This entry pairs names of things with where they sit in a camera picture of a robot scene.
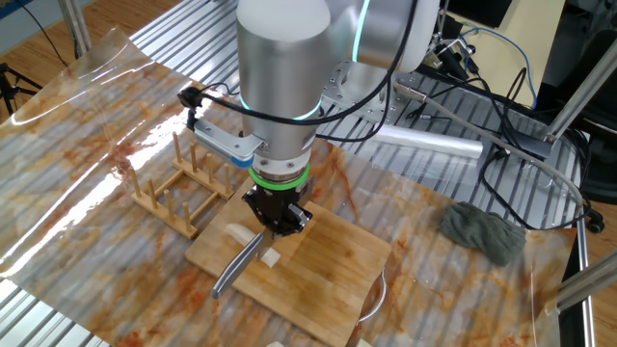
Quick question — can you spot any aluminium frame bar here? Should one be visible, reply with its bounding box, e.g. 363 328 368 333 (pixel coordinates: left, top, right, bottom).
544 250 617 314

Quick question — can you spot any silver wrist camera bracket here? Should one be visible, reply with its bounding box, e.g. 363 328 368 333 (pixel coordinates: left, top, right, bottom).
192 118 266 169

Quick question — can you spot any blue cable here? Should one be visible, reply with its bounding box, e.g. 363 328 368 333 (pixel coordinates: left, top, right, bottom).
457 26 539 110

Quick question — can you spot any grey hose with connector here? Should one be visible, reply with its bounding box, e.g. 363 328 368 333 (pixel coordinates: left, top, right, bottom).
394 82 587 218

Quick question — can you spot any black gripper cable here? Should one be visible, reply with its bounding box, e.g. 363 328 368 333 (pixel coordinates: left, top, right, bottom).
176 0 420 145

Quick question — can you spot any black cable bundle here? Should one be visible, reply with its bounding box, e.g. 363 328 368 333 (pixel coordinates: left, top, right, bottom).
404 67 594 232

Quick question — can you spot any white radish piece being sliced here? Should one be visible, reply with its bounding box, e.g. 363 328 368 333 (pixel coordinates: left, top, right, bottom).
226 224 282 269

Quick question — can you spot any beige panel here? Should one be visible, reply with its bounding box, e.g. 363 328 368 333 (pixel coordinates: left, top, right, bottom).
450 0 566 108

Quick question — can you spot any aluminium frame post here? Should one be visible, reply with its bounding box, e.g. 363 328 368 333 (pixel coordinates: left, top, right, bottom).
505 37 617 160
57 0 93 59

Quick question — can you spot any wooden peg dish rack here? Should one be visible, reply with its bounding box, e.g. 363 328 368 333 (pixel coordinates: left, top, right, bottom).
127 132 236 241

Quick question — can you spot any green wrist adapter ring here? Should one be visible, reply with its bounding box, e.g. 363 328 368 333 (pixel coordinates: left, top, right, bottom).
248 163 311 192

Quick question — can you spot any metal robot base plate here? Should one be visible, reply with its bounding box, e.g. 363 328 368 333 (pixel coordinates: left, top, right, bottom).
320 60 404 127

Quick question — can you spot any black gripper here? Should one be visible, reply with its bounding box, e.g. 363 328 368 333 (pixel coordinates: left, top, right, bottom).
242 186 314 238

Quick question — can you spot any black tripod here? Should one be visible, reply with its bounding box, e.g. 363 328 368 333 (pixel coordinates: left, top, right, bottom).
0 62 44 117

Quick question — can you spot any grey green rag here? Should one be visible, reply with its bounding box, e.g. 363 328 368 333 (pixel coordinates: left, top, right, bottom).
437 200 527 268

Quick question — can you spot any wooden cutting board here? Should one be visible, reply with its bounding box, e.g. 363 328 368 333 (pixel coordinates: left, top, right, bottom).
185 175 392 347

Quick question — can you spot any black office chair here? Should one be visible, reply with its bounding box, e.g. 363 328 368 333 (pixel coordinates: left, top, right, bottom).
534 28 617 235

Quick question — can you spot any marble pattern plastic mat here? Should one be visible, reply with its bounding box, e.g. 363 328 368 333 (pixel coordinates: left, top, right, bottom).
0 26 579 347

